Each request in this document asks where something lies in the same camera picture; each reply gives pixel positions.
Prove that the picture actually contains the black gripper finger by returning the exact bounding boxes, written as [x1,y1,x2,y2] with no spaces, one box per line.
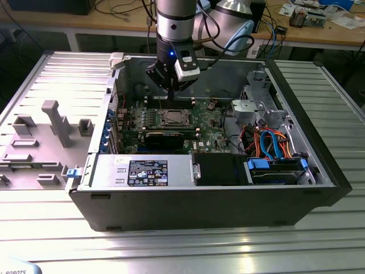
[145,62,173,102]
[172,76,198,102]

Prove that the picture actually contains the metal socket cover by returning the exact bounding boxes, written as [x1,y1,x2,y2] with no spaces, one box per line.
[161,109,191,126]

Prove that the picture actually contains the silver CPU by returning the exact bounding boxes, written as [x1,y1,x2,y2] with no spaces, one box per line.
[166,111,185,123]

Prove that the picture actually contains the green motherboard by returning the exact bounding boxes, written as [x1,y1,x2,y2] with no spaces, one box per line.
[113,96,233,155]

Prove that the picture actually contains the black graphics card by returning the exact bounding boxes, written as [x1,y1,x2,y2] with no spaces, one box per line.
[121,130,188,152]

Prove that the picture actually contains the grey metal drive cage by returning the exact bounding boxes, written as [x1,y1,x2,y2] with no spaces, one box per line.
[230,70,289,128]

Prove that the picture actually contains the wooden desk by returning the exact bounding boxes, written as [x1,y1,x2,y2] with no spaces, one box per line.
[0,0,365,53]

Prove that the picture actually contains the black computer tower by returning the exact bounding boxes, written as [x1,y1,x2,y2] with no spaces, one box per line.
[252,0,266,34]

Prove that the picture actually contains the silver power supply unit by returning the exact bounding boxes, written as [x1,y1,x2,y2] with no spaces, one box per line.
[85,153,198,190]

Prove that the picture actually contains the black PC case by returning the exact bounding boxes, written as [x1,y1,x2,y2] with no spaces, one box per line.
[68,51,353,232]

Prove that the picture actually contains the black box on desk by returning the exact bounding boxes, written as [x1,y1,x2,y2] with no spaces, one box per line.
[8,0,92,15]

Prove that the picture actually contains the hard disk in blue carrier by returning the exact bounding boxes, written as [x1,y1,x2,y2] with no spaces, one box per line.
[246,157,309,186]

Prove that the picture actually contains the blue plastic clip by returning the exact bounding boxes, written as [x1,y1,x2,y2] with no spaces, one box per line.
[66,167,83,180]

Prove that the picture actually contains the white paper pack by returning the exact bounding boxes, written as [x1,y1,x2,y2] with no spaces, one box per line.
[278,3,295,15]

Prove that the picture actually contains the small brown device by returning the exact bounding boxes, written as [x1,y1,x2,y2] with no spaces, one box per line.
[289,7,308,28]

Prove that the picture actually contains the grey parts rack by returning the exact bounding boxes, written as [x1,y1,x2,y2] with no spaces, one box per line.
[0,99,95,191]

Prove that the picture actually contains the small metal box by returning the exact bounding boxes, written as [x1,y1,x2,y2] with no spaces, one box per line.
[306,10,326,29]

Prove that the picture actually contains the blue box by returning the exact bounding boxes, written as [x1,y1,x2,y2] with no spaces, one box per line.
[318,0,355,10]

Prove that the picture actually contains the white papers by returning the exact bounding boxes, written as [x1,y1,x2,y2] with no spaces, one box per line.
[327,15,365,30]

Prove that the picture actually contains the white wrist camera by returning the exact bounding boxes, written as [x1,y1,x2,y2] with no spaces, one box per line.
[172,49,201,83]

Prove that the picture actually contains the thin red wire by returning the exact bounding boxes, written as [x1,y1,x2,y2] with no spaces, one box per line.
[112,91,128,111]

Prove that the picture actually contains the black camera cable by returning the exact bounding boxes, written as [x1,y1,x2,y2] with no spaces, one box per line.
[196,8,256,72]

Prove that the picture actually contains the orange wire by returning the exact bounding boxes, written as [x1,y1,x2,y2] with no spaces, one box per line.
[274,130,294,158]
[253,128,262,158]

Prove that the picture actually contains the blue cable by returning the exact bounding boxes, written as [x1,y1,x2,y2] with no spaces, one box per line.
[271,25,280,54]

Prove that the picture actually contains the blue flat wire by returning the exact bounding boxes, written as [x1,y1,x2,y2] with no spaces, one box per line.
[259,130,283,160]

